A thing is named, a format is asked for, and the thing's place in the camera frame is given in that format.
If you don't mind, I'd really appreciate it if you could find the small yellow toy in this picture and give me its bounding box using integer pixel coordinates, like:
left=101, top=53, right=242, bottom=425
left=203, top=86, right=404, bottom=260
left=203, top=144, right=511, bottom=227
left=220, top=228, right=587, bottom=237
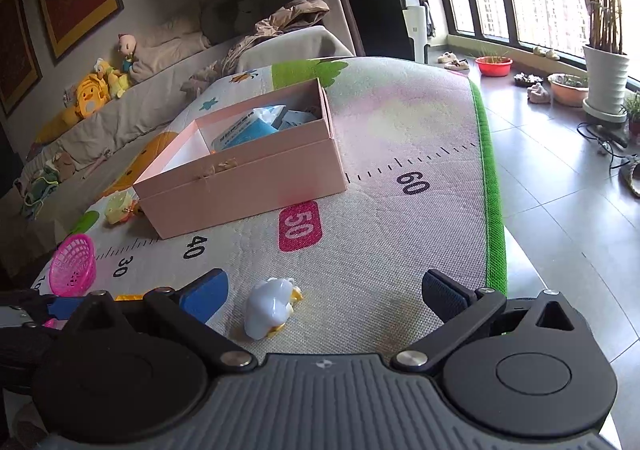
left=104, top=191, right=143, bottom=227

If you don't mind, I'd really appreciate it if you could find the red plant basin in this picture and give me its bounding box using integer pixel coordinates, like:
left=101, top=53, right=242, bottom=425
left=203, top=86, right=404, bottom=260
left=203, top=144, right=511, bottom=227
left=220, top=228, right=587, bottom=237
left=475, top=55, right=513, bottom=78

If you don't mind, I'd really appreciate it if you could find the printed play mat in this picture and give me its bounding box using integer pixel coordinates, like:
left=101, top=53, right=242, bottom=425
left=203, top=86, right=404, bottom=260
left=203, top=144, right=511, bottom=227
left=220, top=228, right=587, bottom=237
left=30, top=55, right=508, bottom=361

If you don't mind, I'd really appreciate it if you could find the bamboo plant white pot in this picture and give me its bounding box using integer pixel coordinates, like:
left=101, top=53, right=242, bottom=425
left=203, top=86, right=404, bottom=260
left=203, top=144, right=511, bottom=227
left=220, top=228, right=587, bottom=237
left=580, top=0, right=632, bottom=123

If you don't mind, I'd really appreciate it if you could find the pink cardboard box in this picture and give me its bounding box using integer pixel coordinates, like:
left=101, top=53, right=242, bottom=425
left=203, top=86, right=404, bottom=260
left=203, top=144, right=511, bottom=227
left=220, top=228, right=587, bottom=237
left=132, top=77, right=348, bottom=241

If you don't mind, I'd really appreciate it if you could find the black cable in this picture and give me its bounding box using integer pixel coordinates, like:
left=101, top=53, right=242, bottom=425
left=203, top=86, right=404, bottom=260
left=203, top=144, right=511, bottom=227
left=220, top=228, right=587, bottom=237
left=577, top=123, right=640, bottom=172

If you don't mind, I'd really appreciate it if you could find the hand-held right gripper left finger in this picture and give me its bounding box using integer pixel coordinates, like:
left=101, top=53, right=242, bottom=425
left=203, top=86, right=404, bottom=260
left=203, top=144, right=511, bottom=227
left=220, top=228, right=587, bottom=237
left=62, top=269, right=257, bottom=372

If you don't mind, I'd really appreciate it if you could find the grey woven item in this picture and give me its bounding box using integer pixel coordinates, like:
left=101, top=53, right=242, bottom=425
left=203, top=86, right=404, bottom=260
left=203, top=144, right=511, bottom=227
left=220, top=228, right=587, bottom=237
left=620, top=163, right=640, bottom=198

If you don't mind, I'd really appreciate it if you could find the white duck toy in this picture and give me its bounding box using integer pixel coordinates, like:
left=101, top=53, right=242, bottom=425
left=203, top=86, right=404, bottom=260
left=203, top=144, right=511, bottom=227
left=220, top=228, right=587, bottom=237
left=243, top=277, right=304, bottom=341

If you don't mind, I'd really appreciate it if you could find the brown padded jacket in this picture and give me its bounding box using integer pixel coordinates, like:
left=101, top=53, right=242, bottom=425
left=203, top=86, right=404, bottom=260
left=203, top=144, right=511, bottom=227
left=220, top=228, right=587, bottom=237
left=182, top=0, right=331, bottom=96

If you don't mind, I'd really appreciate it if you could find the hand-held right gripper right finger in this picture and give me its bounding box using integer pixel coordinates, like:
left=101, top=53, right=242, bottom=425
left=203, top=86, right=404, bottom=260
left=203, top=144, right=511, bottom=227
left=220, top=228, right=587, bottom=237
left=390, top=269, right=591, bottom=373

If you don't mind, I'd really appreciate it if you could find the beige covered sofa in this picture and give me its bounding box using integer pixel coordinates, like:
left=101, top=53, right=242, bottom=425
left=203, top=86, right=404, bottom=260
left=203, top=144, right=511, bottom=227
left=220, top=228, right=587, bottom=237
left=0, top=25, right=356, bottom=281

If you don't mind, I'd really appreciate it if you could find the blue white tissue packet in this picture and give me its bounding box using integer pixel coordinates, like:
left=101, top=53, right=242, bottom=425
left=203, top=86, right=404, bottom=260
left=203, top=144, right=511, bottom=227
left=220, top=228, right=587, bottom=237
left=210, top=104, right=288, bottom=153

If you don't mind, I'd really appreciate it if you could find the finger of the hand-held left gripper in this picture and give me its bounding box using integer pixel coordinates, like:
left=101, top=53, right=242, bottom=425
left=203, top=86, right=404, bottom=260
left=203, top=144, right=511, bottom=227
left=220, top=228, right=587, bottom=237
left=0, top=287, right=76, bottom=327

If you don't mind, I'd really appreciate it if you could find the small white packet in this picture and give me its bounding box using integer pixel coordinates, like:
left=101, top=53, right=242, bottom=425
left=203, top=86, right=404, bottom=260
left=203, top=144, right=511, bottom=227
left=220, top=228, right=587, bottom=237
left=277, top=108, right=322, bottom=131

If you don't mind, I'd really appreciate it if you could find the small brown plush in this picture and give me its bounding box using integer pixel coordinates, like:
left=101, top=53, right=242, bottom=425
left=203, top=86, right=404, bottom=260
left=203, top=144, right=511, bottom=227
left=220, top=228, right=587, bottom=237
left=52, top=153, right=76, bottom=177

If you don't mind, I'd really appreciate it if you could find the green knitted item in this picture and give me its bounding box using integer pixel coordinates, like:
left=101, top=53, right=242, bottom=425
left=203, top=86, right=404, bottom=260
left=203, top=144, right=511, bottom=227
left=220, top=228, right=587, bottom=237
left=22, top=165, right=62, bottom=218

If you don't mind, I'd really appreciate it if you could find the pink toy strainer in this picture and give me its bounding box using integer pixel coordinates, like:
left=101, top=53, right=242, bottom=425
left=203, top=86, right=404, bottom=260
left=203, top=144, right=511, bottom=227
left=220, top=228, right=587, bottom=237
left=44, top=233, right=97, bottom=329

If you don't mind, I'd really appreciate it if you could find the beige round planter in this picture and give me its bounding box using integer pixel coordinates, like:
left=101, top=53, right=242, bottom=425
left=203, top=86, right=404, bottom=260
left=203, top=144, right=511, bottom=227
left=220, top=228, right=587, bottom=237
left=547, top=73, right=590, bottom=107

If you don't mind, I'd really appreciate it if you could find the small doll teal outfit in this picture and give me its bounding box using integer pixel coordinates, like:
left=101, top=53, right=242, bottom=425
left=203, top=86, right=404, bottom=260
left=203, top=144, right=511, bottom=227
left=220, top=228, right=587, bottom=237
left=117, top=33, right=142, bottom=74

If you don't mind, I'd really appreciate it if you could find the orange yellow duck plush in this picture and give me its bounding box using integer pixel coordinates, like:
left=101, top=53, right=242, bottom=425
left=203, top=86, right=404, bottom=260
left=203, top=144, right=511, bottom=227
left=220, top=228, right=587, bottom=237
left=62, top=72, right=112, bottom=128

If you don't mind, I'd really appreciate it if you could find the small green potted plant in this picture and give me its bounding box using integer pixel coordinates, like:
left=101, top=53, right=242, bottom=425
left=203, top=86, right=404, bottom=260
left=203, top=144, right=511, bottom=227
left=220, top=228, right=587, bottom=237
left=622, top=93, right=640, bottom=137

